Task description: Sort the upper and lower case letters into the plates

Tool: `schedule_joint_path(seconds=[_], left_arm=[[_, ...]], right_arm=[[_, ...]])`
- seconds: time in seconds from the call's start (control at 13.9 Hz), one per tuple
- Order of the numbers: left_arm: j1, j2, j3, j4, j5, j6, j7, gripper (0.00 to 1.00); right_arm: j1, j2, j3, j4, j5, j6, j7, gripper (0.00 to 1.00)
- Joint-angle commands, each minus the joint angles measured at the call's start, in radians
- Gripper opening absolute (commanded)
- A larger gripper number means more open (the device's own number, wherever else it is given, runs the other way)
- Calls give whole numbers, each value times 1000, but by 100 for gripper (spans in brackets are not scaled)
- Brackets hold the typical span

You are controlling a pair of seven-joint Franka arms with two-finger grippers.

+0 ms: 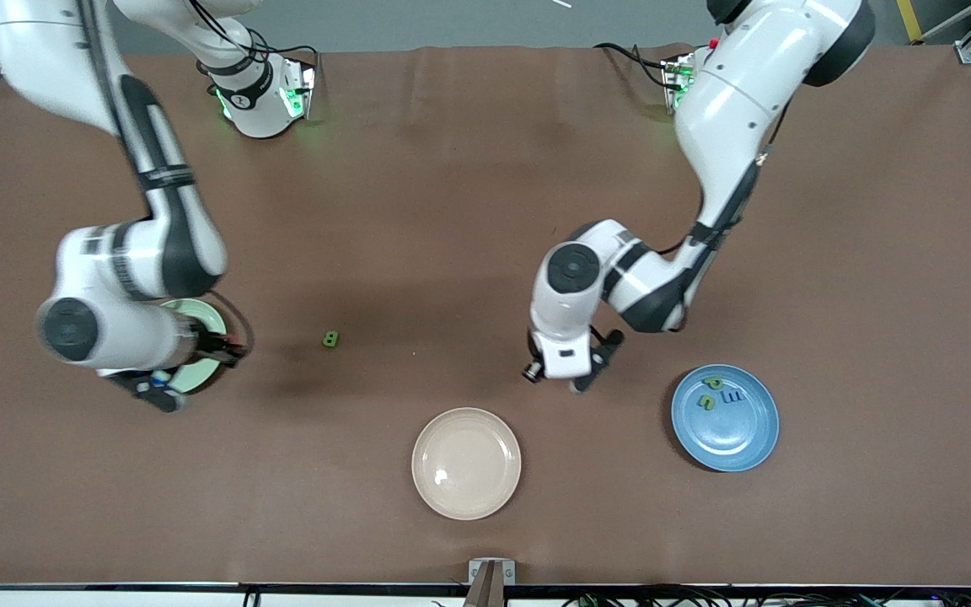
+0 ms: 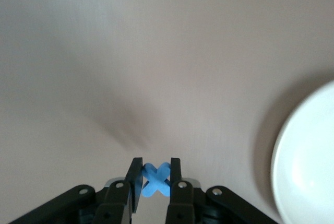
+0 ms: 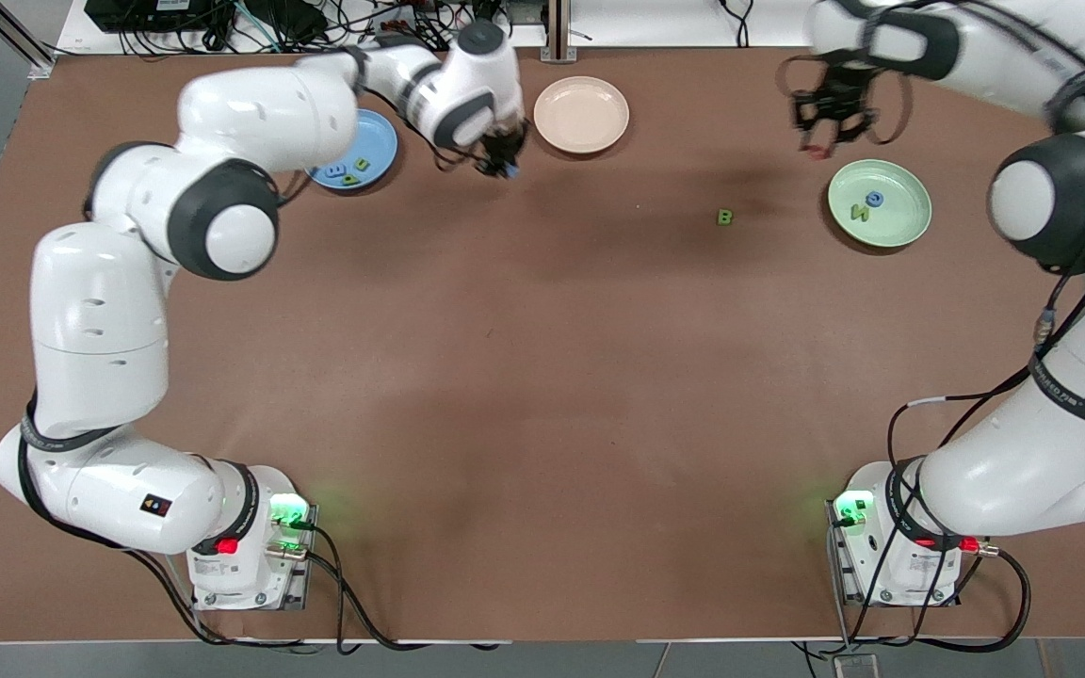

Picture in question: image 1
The aluminium frame profile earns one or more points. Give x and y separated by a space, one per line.
970 34

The yellow strip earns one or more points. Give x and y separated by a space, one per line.
907 17

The green foam lowercase p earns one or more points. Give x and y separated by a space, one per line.
713 383

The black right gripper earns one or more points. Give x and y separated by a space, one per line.
214 345

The blue plate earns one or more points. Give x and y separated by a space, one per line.
725 438

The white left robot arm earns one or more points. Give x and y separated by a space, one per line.
738 93

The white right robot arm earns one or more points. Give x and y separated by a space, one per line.
157 244

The green foam capital B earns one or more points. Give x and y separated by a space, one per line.
330 339

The arm base connector bracket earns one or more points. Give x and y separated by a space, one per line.
304 88
673 84

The brown table cloth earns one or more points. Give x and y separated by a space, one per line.
485 211

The beige plate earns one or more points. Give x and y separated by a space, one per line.
466 464

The blue foam lowercase m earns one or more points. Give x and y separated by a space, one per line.
732 396

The green plate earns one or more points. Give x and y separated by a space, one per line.
211 319

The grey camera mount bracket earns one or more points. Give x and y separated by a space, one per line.
491 577

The green foam lowercase n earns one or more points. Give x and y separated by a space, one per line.
707 403

